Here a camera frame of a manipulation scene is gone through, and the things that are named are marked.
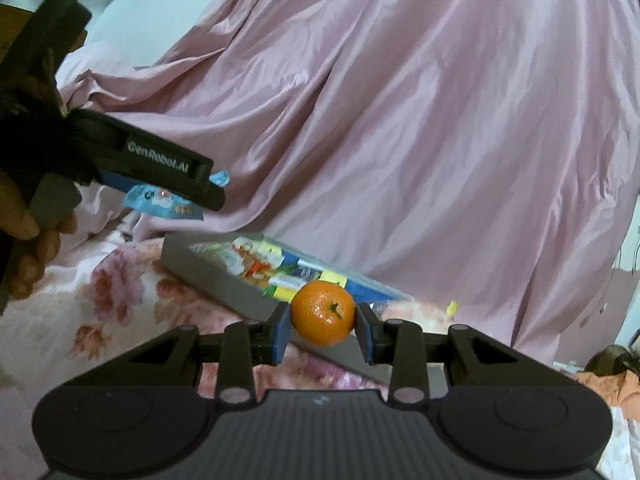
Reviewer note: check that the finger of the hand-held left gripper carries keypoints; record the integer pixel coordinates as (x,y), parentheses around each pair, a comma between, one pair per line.
(200,200)

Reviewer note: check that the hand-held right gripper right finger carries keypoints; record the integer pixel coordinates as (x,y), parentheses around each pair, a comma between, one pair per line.
(364,337)

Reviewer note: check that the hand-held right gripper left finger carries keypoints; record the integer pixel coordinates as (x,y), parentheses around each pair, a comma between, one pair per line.
(281,335)

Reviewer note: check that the light blue snack packet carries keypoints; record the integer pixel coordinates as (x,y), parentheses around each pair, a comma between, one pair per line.
(160,207)

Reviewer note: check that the tangerine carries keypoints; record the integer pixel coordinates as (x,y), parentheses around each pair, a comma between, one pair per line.
(322,312)

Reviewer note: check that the grey shallow box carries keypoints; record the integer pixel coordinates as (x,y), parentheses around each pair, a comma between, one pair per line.
(220,280)

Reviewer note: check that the person's left hand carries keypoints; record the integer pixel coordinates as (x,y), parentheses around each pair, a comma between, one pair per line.
(20,215)

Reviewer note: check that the yellow paper scrap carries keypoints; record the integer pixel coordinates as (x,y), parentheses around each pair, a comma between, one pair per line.
(452,308)

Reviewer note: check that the floral bedsheet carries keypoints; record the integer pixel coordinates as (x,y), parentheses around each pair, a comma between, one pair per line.
(75,320)

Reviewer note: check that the pink satin bed curtain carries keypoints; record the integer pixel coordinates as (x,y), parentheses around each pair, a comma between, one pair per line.
(425,135)

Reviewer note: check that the dark brown cloth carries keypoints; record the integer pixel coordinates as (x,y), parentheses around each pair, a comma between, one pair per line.
(612,360)

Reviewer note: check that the orange cloth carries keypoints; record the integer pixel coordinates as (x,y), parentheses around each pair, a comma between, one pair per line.
(610,390)

